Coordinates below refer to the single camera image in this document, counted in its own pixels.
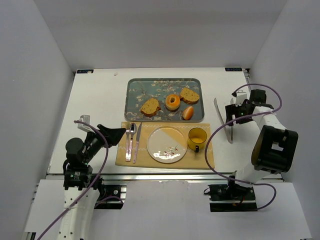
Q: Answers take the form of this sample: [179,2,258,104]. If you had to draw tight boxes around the metal serving tongs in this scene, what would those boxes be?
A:
[213,98,234,144]

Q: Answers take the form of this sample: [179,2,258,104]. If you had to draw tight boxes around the orange glazed bagel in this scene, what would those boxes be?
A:
[165,94,181,111]

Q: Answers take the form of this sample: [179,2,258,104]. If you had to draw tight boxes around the bread slice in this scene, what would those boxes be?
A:
[179,87,200,105]
[140,98,161,117]

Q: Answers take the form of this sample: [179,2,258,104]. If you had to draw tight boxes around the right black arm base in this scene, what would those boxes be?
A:
[203,184,258,213]

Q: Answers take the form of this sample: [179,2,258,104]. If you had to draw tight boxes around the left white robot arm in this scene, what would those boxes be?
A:
[57,124,126,240]

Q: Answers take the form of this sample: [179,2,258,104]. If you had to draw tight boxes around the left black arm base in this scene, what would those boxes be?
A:
[94,177,127,210]

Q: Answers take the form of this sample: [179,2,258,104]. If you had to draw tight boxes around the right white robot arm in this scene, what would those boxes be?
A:
[225,89,299,187]

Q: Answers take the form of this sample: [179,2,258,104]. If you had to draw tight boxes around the yellow cloth placemat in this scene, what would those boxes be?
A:
[115,122,211,170]

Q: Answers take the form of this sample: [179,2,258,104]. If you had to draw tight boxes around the right blue corner label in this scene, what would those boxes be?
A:
[224,67,243,72]

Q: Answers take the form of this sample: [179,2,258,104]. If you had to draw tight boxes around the blue corner label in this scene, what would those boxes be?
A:
[224,67,243,72]
[76,69,94,74]

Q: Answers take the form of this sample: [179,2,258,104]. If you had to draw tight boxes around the floral blue serving tray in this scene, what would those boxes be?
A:
[124,78,205,123]

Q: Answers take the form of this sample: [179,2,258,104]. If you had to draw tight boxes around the cream plate with branch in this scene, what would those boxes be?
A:
[146,126,188,164]

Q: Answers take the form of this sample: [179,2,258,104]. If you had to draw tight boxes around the yellow mug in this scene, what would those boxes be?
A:
[187,127,208,153]

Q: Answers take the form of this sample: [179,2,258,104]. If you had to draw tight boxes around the small orange bun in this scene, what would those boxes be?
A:
[182,106,194,120]

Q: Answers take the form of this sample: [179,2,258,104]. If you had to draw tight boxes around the left blue corner label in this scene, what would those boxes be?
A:
[76,69,94,74]

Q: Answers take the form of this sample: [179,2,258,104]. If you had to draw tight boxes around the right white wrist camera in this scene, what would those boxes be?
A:
[231,90,247,106]

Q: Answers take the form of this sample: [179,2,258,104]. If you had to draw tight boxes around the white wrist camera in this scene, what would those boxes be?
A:
[77,114,92,133]
[231,90,247,106]

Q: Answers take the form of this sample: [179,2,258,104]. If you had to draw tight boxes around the silver fork pink handle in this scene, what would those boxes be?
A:
[125,122,132,162]

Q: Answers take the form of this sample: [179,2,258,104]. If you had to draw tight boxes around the silver spoon pink handle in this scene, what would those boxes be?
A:
[127,122,137,162]

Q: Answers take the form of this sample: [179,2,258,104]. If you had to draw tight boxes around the silver knife pink handle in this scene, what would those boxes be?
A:
[133,122,143,164]

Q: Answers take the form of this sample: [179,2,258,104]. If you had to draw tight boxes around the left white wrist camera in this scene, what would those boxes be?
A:
[77,114,92,133]

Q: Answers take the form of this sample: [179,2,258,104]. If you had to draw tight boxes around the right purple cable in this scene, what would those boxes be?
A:
[204,83,283,210]

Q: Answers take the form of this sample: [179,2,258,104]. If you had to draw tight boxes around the purple cable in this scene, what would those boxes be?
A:
[36,120,124,240]
[204,83,283,210]

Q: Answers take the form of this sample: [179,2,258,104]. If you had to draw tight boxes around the aluminium front rail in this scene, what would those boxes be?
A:
[44,172,285,182]

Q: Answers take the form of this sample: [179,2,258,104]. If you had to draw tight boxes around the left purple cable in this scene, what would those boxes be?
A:
[36,120,124,240]

